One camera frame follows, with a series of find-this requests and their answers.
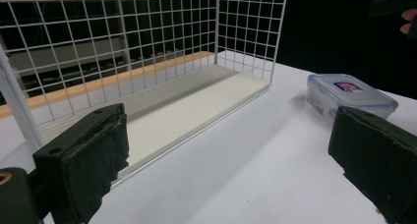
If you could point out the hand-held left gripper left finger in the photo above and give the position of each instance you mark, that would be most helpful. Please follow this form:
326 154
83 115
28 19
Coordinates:
87 155

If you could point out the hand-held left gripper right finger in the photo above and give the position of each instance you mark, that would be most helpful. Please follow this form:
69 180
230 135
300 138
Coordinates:
377 152

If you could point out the clear plastic food container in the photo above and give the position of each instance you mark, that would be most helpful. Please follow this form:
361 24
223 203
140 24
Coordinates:
347 93

